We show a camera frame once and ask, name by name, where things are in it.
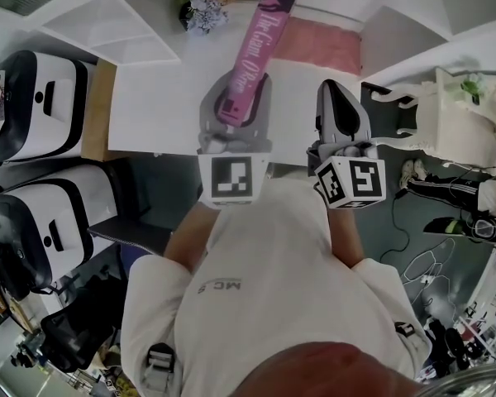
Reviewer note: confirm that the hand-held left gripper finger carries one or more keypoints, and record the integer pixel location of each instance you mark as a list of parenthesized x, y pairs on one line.
[(210, 106), (264, 106)]

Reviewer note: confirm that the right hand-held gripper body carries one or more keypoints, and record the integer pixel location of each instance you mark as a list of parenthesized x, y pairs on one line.
[(355, 180)]

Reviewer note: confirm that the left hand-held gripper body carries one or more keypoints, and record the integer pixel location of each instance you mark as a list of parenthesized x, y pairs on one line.
[(231, 180)]

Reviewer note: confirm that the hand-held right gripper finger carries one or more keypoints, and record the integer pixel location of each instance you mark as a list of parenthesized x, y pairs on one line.
[(351, 118), (325, 110)]

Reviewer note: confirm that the white shelf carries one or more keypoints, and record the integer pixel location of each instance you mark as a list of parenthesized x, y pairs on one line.
[(149, 97)]

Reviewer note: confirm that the pink book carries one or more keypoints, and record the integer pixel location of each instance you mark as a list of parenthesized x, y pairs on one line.
[(264, 35)]

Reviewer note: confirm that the person's left forearm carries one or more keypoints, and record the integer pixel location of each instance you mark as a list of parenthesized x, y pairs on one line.
[(188, 238)]

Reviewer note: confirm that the person's right forearm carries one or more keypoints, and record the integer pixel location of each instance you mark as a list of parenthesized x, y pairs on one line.
[(347, 238)]

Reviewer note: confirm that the pink mat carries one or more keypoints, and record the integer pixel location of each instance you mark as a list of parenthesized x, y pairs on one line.
[(318, 44)]

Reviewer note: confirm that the white ornate table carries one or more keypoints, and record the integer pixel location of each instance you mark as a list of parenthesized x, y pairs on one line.
[(450, 126)]

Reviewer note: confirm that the black and green bag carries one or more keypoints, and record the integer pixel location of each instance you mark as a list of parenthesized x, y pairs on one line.
[(444, 226)]

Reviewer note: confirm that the flower bouquet in dark vase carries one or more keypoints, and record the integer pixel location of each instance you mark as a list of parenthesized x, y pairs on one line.
[(208, 2)]

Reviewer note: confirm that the person's white shirt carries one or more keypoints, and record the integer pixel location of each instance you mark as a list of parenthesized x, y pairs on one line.
[(273, 283)]

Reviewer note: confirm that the dark side table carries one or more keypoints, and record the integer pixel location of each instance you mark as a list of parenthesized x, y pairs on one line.
[(132, 234)]

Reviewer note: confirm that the wooden board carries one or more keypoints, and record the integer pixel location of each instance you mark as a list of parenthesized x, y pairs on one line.
[(97, 110)]

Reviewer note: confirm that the small green plant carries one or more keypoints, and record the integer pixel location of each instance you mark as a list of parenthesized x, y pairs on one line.
[(472, 87)]

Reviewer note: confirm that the white and black appliance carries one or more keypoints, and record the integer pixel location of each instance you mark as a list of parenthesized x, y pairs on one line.
[(45, 230), (45, 106)]

